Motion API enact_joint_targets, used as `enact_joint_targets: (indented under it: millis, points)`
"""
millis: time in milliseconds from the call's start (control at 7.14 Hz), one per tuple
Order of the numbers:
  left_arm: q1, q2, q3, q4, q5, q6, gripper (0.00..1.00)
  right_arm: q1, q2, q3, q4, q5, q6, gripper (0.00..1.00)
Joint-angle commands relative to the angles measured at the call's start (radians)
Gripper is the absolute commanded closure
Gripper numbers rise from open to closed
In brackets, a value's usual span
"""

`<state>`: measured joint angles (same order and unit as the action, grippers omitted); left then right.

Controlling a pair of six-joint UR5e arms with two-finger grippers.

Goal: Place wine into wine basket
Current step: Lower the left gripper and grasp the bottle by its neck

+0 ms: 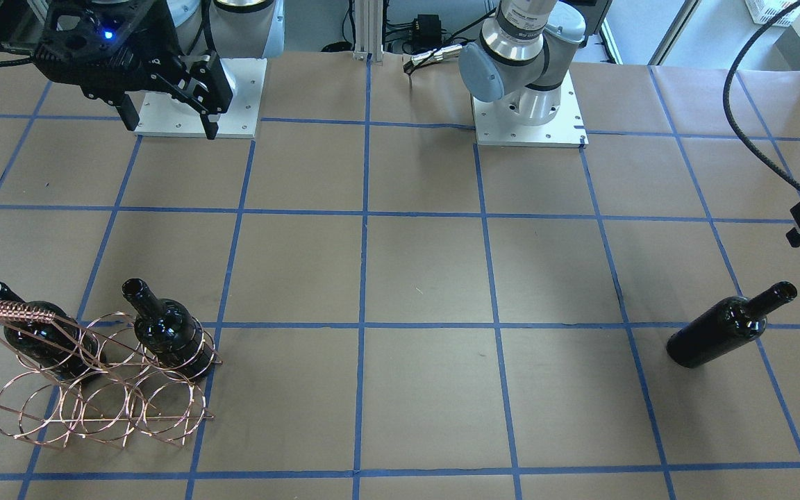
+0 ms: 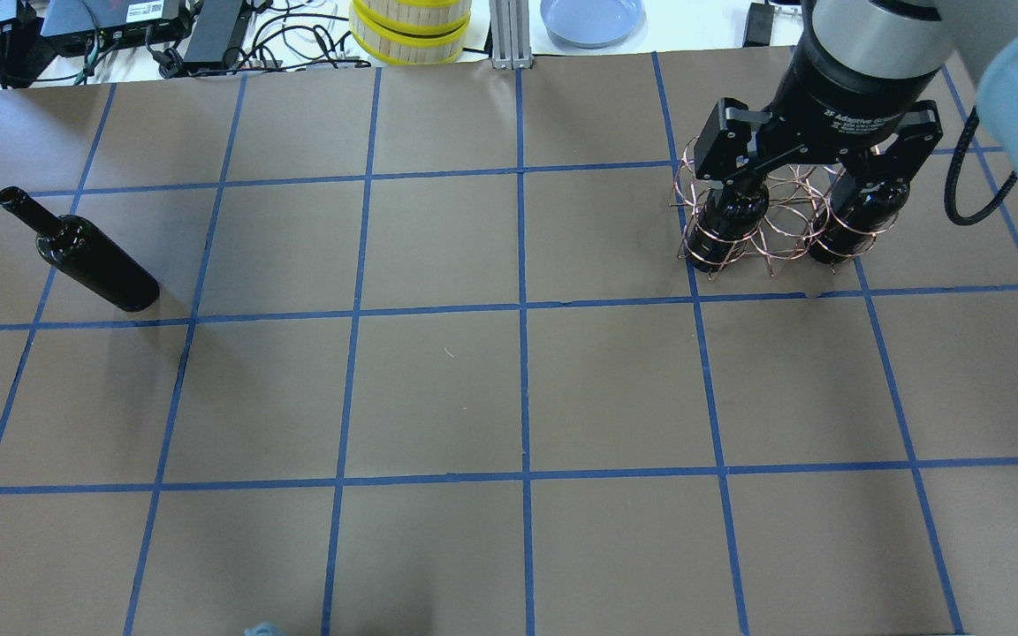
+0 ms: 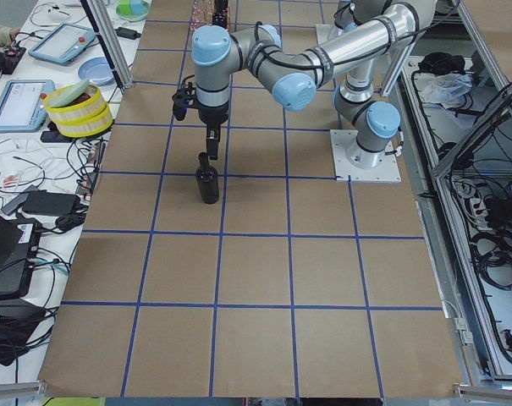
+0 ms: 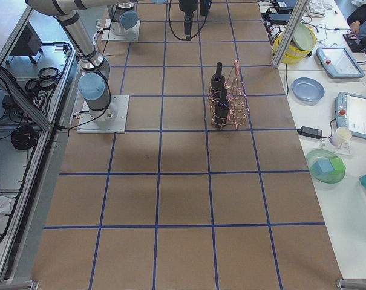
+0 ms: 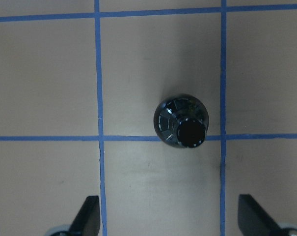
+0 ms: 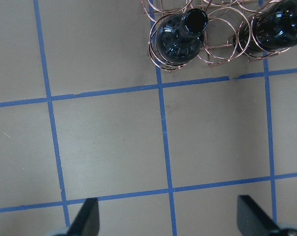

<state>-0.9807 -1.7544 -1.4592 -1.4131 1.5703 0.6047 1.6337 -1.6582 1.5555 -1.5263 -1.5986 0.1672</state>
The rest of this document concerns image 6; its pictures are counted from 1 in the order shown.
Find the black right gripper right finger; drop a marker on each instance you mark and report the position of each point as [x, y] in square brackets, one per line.
[252, 219]

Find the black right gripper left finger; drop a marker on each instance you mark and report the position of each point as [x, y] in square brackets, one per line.
[87, 221]

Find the dark bottle in rack right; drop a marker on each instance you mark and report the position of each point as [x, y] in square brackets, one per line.
[180, 37]

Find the dark bottle in rack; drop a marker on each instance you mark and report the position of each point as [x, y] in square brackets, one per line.
[180, 37]
[273, 29]

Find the dark bottle in rack left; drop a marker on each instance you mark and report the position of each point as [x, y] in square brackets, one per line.
[273, 29]

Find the copper wire wine rack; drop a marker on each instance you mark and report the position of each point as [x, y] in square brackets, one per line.
[221, 36]

